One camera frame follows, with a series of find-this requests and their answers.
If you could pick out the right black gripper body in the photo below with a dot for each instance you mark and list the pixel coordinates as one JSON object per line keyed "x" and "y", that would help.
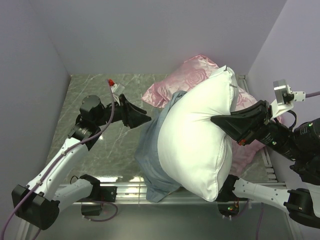
{"x": 274, "y": 134}

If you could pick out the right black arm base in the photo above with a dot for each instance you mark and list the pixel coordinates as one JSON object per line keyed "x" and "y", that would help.
{"x": 227, "y": 202}

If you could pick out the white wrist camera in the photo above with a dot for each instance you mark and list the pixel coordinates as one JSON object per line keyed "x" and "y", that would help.
{"x": 116, "y": 89}
{"x": 284, "y": 98}

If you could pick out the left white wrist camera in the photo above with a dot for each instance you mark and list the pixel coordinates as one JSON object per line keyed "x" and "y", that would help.
{"x": 116, "y": 89}

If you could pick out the pink rose satin pillow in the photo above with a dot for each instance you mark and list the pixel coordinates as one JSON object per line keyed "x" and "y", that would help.
{"x": 191, "y": 73}

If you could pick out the green beige patchwork pillowcase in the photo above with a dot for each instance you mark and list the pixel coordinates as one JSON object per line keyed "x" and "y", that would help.
{"x": 158, "y": 183}

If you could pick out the white pillow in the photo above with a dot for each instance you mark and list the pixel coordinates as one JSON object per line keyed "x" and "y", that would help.
{"x": 192, "y": 150}

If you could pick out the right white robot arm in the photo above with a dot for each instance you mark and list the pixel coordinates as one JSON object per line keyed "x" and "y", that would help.
{"x": 300, "y": 145}

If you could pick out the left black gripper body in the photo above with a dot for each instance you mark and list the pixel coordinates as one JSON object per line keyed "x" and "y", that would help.
{"x": 105, "y": 117}

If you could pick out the aluminium front rail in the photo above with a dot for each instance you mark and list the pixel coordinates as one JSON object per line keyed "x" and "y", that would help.
{"x": 125, "y": 193}

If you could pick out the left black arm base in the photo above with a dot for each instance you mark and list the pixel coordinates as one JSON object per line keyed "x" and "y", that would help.
{"x": 102, "y": 207}

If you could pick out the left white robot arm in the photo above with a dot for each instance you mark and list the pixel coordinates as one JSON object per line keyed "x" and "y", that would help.
{"x": 42, "y": 199}

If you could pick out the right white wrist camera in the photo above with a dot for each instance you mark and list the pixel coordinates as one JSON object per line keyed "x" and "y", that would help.
{"x": 284, "y": 98}

